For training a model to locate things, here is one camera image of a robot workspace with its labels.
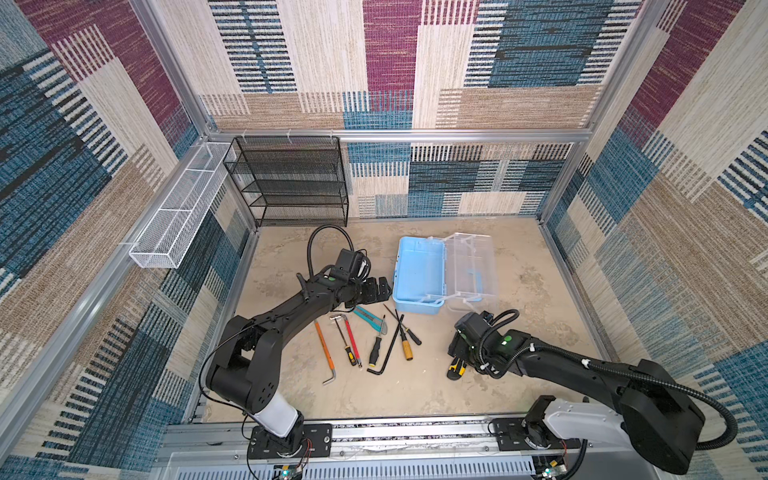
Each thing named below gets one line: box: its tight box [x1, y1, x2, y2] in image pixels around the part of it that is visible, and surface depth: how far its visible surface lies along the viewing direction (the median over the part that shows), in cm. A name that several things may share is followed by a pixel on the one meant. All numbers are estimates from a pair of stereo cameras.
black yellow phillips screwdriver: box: [369, 314, 386, 368], surface depth 88 cm
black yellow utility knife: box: [447, 357, 467, 380], surface depth 85 cm
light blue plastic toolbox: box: [393, 232, 497, 315], surface depth 101 cm
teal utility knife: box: [354, 306, 388, 335], surface depth 95 cm
